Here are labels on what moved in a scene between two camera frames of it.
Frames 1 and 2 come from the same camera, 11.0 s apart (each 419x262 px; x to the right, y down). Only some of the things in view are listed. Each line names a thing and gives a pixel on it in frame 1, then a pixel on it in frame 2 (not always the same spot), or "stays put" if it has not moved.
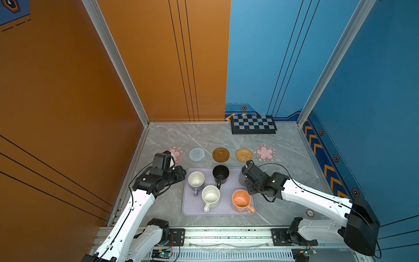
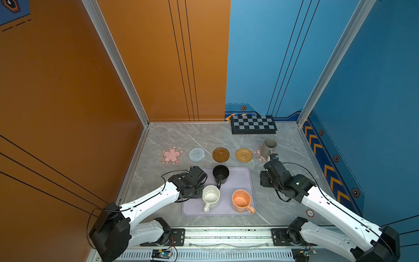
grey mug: (242, 179) -> (269, 143)
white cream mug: (210, 195) stays put
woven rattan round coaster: (244, 155) stays put
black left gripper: (180, 173) -> (200, 192)
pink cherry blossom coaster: (265, 153) stays put
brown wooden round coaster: (221, 154) stays put
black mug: (220, 173) stays put
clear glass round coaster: (197, 154) stays put
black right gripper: (248, 187) -> (263, 177)
